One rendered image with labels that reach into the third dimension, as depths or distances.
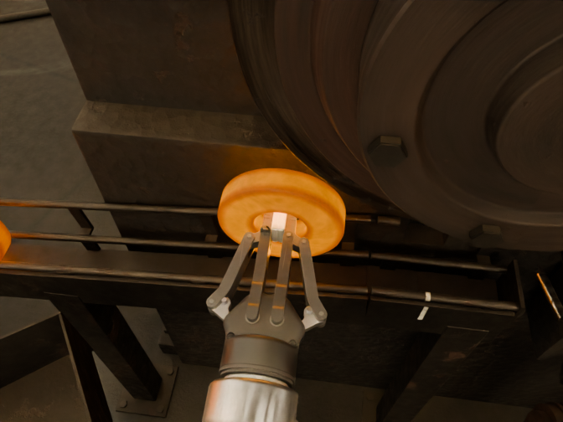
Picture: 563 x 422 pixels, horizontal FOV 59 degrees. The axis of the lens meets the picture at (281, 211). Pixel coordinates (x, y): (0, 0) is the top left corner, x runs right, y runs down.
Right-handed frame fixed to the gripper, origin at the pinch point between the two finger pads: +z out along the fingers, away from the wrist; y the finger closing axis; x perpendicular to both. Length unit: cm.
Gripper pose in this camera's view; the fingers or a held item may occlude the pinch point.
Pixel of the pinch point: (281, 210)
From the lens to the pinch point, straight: 58.8
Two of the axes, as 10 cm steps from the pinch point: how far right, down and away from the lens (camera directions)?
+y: 9.9, 1.0, -0.7
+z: 1.2, -8.3, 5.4
